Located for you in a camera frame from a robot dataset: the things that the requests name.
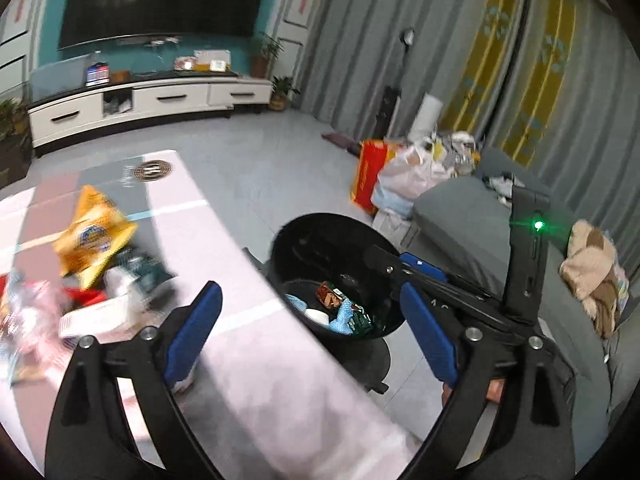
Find pale crumpled wrapper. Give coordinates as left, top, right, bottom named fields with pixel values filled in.
left=102, top=265, right=137, bottom=302

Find black tower appliance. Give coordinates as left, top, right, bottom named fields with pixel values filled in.
left=375, top=85, right=402, bottom=139

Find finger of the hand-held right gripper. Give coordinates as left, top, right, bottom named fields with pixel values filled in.
left=400, top=252, right=506, bottom=302
left=365, top=245, right=506, bottom=322

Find red shopping bag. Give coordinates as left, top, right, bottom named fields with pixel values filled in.
left=352, top=139, right=397, bottom=214

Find yellow patterned curtain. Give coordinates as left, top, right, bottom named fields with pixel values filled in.
left=442, top=0, right=594, bottom=172

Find white plastic bag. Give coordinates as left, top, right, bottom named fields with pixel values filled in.
left=377, top=144, right=452, bottom=202

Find black round trash bin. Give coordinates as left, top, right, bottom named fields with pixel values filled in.
left=270, top=213, right=407, bottom=342

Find white television cabinet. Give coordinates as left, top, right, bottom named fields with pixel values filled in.
left=27, top=72, right=274, bottom=149

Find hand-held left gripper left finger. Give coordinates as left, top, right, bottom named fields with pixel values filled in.
left=45, top=280, right=223, bottom=480

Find white cylinder appliance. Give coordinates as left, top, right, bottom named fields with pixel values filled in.
left=409, top=92, right=444, bottom=139

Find white cardboard box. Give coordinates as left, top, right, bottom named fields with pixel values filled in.
left=372, top=207, right=422, bottom=244

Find clear pink plastic bag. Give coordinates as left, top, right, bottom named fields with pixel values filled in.
left=0, top=280, right=67, bottom=363

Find dark wooden display cabinet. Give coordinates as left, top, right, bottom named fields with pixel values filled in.
left=0, top=132, right=34, bottom=188

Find black television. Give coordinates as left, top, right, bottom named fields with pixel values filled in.
left=57, top=0, right=274, bottom=52

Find light blue plastic bag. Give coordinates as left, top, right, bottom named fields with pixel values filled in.
left=372, top=185, right=417, bottom=219

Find red paper box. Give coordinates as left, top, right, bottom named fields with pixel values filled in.
left=65, top=287, right=109, bottom=307

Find yellow snack packet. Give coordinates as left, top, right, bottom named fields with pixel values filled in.
left=53, top=185, right=139, bottom=289

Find dark green snack packet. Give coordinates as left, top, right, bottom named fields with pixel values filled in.
left=102, top=246, right=177, bottom=297

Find grey curtain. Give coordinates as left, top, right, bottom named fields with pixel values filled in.
left=525, top=0, right=639, bottom=261
left=299, top=0, right=507, bottom=130

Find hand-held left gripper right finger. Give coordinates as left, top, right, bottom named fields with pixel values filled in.
left=399, top=281, right=576, bottom=480

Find pile of clothes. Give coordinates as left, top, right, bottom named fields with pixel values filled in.
left=429, top=130, right=484, bottom=177

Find leafy plant in green pot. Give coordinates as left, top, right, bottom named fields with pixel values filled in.
left=0, top=99, right=32, bottom=143

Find brown red snack wrapper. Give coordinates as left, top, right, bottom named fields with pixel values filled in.
left=316, top=281, right=347, bottom=309

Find small potted plant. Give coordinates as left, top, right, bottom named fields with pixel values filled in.
left=270, top=76, right=302, bottom=112

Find grey sofa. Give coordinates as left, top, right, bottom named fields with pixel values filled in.
left=412, top=148, right=635, bottom=480

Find beige plush blanket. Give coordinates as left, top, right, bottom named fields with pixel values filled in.
left=559, top=218, right=629, bottom=339

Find light blue wrapper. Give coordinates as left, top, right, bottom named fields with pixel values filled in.
left=327, top=300, right=359, bottom=336

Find white carton box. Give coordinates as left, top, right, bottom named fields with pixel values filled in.
left=59, top=294, right=147, bottom=339

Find green snack wrapper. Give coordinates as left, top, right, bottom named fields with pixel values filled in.
left=347, top=302, right=374, bottom=336

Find crumpled clothes on sofa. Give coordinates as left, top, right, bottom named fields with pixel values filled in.
left=481, top=172, right=527, bottom=207

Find tall potted plant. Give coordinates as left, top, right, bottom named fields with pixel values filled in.
left=251, top=32, right=284, bottom=79

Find glass aquarium tank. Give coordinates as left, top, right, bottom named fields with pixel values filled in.
left=28, top=56, right=96, bottom=105

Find dark red floor mat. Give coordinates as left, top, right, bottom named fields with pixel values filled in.
left=321, top=131, right=364, bottom=154

